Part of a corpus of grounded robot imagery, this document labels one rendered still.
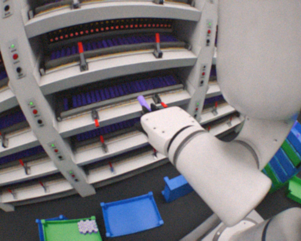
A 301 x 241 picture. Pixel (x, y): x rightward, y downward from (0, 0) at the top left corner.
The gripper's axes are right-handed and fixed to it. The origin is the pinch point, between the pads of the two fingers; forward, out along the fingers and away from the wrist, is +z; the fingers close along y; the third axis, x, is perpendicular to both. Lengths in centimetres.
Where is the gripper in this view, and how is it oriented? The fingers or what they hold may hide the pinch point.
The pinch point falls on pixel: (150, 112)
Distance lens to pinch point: 38.5
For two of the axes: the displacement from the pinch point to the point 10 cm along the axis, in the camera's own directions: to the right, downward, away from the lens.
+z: -4.2, -4.3, 8.0
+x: 0.7, 8.6, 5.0
